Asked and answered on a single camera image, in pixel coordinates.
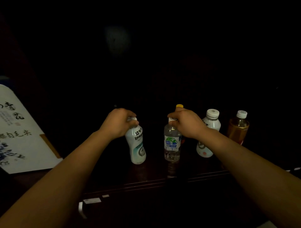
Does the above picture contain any person's right hand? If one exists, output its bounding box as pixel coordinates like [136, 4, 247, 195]
[167, 107, 209, 139]

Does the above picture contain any person's left hand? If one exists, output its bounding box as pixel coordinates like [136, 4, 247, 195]
[98, 108, 139, 141]

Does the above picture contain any yellow cap energy drink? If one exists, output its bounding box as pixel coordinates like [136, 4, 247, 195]
[176, 104, 186, 145]

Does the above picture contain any clear water bottle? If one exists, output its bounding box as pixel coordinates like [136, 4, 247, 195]
[164, 117, 182, 162]

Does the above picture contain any amber tea bottle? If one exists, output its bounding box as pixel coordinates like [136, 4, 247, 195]
[226, 110, 250, 146]

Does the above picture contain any white floral tea box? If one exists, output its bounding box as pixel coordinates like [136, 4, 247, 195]
[0, 84, 63, 174]

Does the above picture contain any person's left forearm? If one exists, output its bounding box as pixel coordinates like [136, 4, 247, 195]
[0, 130, 111, 228]

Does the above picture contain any person's right forearm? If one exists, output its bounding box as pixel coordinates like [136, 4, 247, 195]
[198, 128, 301, 228]

